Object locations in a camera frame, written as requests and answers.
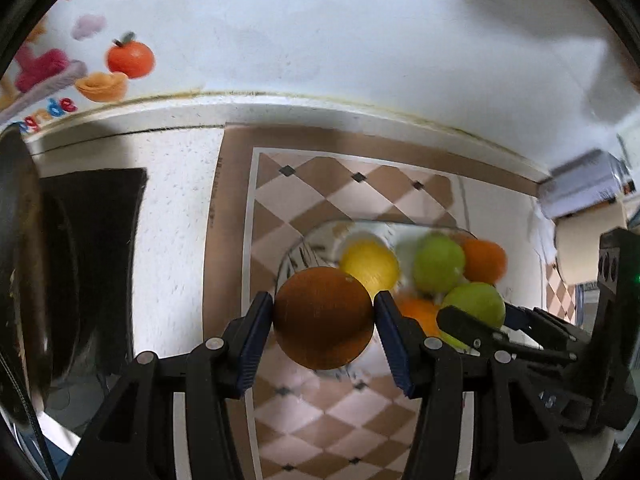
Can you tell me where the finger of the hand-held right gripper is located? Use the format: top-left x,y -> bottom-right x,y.
436,306 -> 572,367
502,302 -> 581,346

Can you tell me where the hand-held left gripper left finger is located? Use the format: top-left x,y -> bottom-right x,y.
62,291 -> 275,480

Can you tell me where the orange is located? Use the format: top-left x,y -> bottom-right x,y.
460,239 -> 508,286
397,299 -> 443,338

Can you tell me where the floral oval plate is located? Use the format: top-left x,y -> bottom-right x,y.
274,220 -> 481,376

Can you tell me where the black gas stove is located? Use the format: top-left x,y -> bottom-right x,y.
35,167 -> 148,411

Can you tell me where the colourful wall sticker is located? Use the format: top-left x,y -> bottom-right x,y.
0,0 -> 156,131

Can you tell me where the white tissue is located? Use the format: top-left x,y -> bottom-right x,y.
530,200 -> 558,266

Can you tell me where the green apple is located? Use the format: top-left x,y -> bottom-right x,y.
440,282 -> 507,351
413,235 -> 467,295

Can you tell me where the checkered tablecloth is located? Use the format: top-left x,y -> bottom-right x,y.
202,122 -> 576,480

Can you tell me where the paper towel roll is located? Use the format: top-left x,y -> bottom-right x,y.
555,200 -> 636,286

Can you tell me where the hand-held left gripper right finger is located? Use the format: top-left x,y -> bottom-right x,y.
374,290 -> 583,480

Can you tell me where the yellow lemon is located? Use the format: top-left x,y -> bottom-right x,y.
340,240 -> 401,297

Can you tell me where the black frying pan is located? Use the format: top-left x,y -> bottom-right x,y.
0,125 -> 53,426

